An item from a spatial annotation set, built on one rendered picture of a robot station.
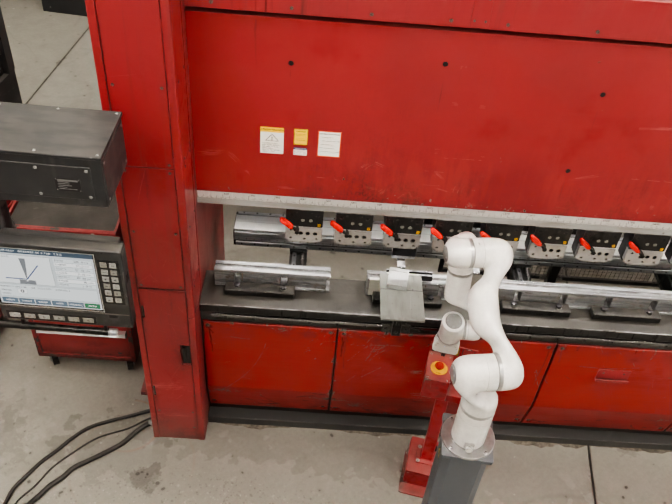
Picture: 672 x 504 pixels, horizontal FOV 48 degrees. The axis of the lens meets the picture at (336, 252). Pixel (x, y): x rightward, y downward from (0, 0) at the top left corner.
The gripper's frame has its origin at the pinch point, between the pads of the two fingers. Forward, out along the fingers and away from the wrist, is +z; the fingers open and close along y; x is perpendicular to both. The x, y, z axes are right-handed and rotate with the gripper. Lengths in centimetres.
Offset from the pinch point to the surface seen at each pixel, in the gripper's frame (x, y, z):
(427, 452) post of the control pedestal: -24, 5, 69
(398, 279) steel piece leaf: 28.3, -24.1, 1.8
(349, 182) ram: 41, -49, -46
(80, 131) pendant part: 1, -122, -109
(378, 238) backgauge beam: 52, -37, 12
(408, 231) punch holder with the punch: 38, -24, -23
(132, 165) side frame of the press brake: 14, -120, -73
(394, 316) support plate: 8.1, -22.2, -5.4
